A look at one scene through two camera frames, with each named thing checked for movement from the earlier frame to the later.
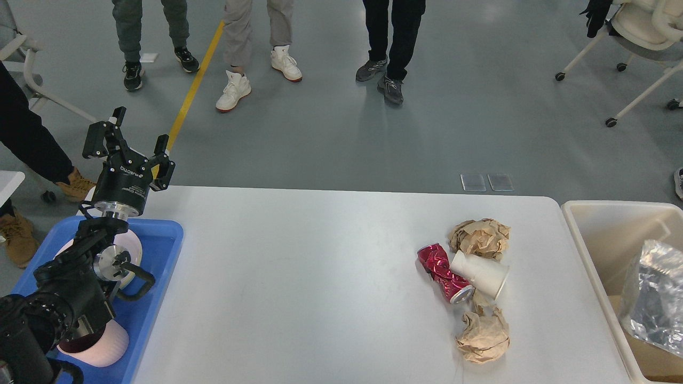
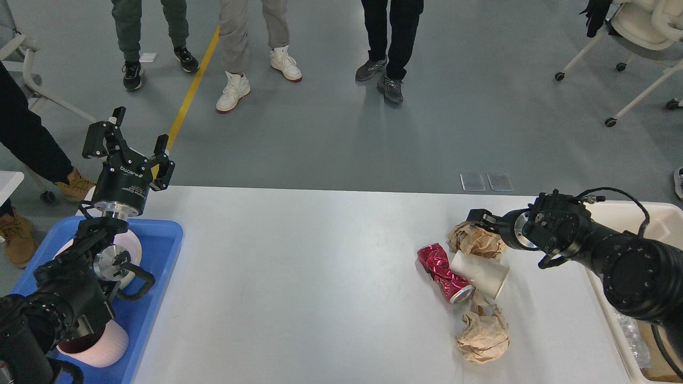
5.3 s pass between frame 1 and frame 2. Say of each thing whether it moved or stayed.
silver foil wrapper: moved
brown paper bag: stayed
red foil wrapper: stayed
